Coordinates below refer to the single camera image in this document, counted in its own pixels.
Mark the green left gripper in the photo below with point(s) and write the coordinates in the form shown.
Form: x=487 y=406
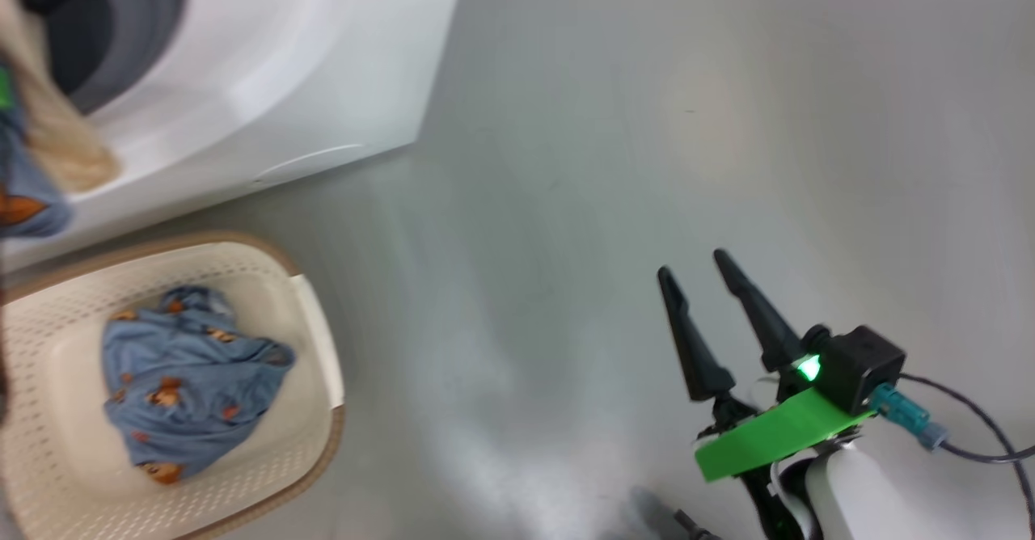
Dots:
x=4 y=87

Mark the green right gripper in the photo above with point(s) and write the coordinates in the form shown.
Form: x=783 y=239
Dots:
x=768 y=435

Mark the cream and blue printed garment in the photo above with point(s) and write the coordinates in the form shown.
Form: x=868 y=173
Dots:
x=57 y=128

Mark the blue bear-print garment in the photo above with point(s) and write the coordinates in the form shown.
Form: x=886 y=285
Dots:
x=194 y=378

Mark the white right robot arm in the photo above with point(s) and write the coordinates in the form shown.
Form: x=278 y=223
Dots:
x=857 y=499

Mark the grey rubber door gasket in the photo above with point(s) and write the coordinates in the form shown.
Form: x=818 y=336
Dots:
x=137 y=31

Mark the white front-load washing machine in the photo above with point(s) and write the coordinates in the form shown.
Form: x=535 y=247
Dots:
x=307 y=55

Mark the round white filter cover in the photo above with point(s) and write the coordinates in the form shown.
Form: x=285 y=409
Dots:
x=311 y=160

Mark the cream perforated laundry basket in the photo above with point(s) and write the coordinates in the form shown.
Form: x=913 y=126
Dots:
x=307 y=346

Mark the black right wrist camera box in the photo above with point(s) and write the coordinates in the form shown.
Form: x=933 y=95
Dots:
x=861 y=366

